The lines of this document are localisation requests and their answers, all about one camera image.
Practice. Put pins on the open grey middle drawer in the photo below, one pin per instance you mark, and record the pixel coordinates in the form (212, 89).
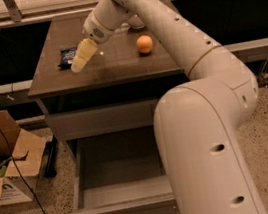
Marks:
(121, 173)

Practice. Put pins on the grey window rail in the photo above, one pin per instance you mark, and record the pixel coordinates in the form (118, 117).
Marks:
(250, 51)

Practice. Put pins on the orange fruit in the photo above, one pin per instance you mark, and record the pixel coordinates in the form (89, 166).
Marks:
(144, 44)

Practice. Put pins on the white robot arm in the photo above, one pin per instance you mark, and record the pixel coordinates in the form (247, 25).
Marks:
(194, 123)

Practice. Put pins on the open cardboard box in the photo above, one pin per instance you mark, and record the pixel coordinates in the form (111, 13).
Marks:
(21, 153)

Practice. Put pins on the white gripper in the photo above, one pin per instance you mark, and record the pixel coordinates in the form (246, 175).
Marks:
(93, 28)

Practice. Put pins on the white ceramic bowl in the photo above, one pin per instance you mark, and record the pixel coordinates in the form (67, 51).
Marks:
(135, 22)

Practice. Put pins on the closed grey top drawer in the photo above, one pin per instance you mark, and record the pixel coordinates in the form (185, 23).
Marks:
(96, 121)

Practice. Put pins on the grey drawer cabinet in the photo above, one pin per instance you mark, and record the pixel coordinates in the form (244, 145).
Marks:
(116, 74)

